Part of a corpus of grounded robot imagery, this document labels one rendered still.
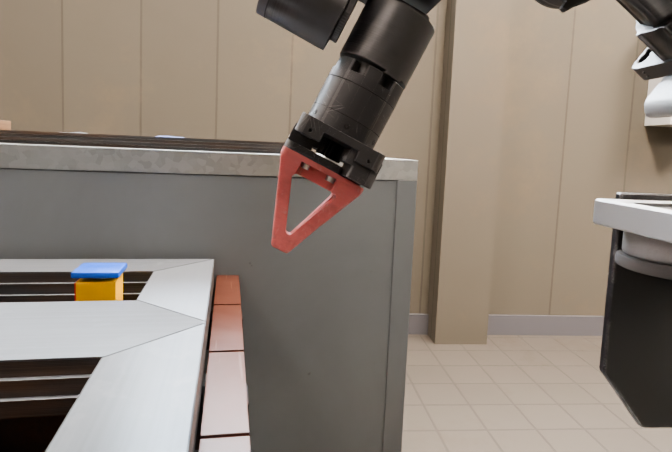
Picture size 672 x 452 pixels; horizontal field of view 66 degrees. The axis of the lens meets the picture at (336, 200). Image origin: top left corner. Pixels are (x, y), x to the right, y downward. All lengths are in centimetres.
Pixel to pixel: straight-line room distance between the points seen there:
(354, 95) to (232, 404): 31
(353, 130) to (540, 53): 295
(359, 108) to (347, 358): 75
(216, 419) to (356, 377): 61
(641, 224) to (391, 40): 20
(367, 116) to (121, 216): 67
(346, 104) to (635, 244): 21
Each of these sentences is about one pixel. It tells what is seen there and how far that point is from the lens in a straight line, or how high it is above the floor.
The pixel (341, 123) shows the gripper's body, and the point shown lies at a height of 108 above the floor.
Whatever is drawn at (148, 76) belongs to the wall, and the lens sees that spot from 303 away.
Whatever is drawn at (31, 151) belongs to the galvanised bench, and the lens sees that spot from 101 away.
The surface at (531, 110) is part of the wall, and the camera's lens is 325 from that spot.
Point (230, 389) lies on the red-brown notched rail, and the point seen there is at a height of 83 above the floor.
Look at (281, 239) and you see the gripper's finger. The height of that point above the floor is 99.
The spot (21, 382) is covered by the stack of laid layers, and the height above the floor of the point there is 84.
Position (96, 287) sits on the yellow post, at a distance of 78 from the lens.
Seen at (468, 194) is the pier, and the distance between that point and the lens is 293.
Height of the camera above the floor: 107
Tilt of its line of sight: 6 degrees down
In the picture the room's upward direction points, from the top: 2 degrees clockwise
